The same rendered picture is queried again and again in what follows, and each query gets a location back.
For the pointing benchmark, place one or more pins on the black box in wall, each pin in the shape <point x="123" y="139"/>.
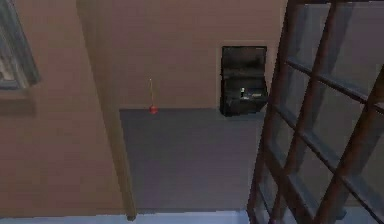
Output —
<point x="242" y="81"/>

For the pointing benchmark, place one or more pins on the brown glass-paned room door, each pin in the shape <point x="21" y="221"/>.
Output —
<point x="320" y="126"/>

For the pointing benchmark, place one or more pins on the red toilet plunger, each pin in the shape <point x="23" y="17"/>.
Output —
<point x="153" y="108"/>

